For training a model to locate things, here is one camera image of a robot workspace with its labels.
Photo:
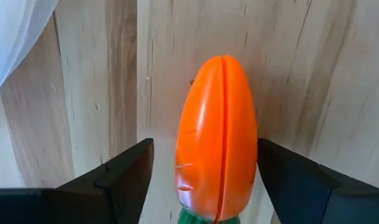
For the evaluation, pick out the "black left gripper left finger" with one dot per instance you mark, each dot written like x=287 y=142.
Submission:
x=83 y=202

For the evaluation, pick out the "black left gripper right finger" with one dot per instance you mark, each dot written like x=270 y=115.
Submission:
x=316 y=199

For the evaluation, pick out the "orange toy carrot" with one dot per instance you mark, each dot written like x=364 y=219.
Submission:
x=214 y=140

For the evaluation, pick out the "clear plastic tupperware container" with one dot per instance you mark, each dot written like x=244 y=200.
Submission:
x=8 y=37

